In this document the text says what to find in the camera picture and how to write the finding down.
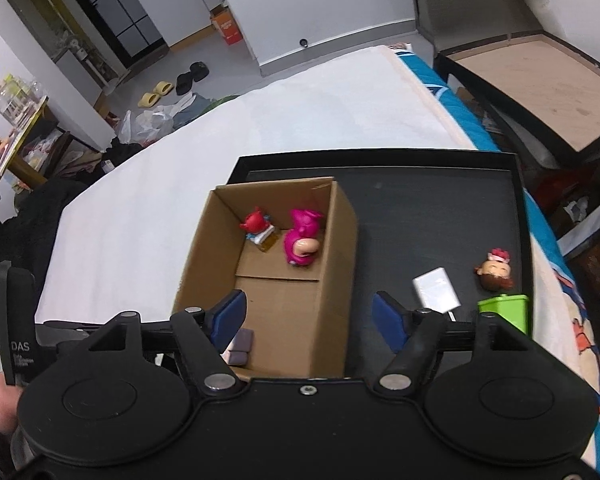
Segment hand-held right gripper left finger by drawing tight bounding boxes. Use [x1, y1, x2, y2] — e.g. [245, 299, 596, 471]
[87, 289, 248, 395]

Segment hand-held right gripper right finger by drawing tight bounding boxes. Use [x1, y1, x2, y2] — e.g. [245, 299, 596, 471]
[371, 290, 533, 393]

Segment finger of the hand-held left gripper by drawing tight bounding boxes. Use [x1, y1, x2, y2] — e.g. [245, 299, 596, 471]
[36, 319, 116, 342]

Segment purple white toy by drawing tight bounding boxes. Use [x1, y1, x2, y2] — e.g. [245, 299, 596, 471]
[220, 327, 255, 365]

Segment brown cardboard box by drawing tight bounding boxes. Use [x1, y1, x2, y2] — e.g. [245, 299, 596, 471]
[172, 176, 358, 381]

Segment red figurine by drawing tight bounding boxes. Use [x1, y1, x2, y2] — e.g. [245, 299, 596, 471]
[240, 206, 281, 253]

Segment pink figurine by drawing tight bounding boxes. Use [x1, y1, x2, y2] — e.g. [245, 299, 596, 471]
[283, 208, 327, 267]

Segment black tray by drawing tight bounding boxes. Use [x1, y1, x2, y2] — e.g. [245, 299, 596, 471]
[227, 148, 536, 381]

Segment person's left hand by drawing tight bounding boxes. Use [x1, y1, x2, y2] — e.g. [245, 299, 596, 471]
[0, 376, 23, 436]

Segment white charger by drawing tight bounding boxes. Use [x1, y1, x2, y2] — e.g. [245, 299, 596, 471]
[412, 268, 462, 321]

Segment dark clothes pile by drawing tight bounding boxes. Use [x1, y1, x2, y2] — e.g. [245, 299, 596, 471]
[0, 180, 88, 271]

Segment brown-haired doll head figurine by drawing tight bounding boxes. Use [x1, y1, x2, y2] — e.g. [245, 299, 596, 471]
[475, 247, 515, 292]

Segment green cube box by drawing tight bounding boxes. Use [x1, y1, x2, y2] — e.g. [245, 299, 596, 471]
[477, 294, 531, 338]

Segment blue printed blanket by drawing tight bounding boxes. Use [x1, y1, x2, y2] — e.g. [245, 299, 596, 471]
[387, 42, 600, 461]

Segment yellow wooden table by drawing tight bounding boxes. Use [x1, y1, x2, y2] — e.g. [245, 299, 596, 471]
[0, 95, 71, 191]

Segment white plastic bag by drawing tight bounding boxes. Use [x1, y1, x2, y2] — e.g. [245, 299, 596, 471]
[117, 102, 191, 143]

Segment green cloth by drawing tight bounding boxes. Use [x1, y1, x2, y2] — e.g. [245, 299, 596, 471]
[207, 94, 241, 111]

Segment clear glass jars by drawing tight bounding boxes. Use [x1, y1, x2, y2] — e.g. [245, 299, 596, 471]
[0, 74, 46, 123]

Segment large black flat box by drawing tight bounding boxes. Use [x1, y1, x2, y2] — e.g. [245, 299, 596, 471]
[407, 0, 600, 168]

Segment orange carton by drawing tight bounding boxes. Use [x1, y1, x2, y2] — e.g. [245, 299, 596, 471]
[210, 6, 243, 47]

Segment white cabinet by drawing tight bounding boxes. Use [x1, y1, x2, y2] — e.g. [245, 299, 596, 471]
[135, 0, 216, 51]

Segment black grid glass door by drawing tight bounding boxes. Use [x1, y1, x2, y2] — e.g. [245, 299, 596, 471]
[55, 0, 168, 68]

